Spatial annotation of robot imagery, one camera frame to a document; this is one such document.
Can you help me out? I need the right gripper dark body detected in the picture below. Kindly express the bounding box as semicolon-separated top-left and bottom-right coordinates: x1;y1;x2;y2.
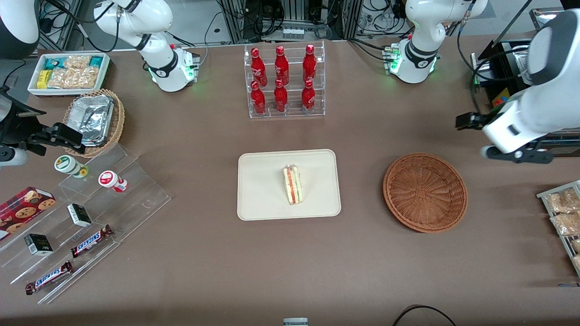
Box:
0;88;46;148

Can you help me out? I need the triangle sandwich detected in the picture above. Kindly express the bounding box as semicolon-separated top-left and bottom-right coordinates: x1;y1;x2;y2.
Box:
283;164;303;206

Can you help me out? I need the small light wicker basket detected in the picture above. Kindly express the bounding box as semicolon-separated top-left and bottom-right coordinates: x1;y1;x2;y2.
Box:
63;89;126;158

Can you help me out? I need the round brown wicker basket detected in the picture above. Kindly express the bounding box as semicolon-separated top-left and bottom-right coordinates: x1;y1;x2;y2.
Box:
383;153;468;234

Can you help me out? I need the cream plastic tray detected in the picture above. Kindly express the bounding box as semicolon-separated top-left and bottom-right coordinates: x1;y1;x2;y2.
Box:
237;149;342;221

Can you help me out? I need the green capped yogurt bottle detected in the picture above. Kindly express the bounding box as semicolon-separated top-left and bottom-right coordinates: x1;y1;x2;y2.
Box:
54;155;89;178

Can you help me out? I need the stack of foil trays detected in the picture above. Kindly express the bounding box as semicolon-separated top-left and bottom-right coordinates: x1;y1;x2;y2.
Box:
71;95;114;147

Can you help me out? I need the black food warmer machine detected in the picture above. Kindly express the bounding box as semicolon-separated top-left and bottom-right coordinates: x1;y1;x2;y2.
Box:
471;7;580;159

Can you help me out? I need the white snack box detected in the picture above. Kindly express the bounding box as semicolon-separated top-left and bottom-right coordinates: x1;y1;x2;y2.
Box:
28;52;111;98

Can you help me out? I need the red capped yogurt bottle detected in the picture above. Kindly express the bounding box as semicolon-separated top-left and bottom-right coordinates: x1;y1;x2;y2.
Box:
98;170;129;193

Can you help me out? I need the clear rice cracker bag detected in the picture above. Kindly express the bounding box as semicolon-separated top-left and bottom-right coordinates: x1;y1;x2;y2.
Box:
63;55;91;69
48;67;99;89

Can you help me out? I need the red cookie box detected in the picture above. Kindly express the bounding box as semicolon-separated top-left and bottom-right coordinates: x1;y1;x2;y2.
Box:
0;186;57;241

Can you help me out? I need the small black carton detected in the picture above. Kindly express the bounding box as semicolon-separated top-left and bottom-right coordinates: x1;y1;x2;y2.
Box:
24;233;54;257
67;203;93;228

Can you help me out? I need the clear acrylic stepped display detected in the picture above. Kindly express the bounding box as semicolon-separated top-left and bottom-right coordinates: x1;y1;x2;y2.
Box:
0;144;172;305

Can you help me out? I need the snickers chocolate bar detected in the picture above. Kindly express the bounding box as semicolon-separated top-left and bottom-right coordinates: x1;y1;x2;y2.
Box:
71;225;114;259
24;261;74;296

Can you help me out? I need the red cola bottle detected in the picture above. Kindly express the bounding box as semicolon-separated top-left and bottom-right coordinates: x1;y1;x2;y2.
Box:
250;47;268;86
250;81;267;115
273;78;289;113
302;44;317;83
301;79;316;114
274;45;290;86

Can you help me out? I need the clear acrylic bottle rack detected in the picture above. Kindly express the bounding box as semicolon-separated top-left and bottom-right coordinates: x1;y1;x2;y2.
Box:
244;41;326;119

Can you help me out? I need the metal equipment rack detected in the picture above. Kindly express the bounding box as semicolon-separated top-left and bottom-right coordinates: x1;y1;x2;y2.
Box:
217;0;363;43

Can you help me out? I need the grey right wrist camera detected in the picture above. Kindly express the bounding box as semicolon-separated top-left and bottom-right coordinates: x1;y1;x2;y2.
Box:
0;147;29;167

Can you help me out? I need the grey wire snack rack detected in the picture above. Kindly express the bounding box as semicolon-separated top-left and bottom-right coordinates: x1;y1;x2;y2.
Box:
537;180;580;278

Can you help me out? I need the black looped cable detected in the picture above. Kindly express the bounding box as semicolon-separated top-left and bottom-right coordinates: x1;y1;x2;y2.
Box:
392;304;457;326

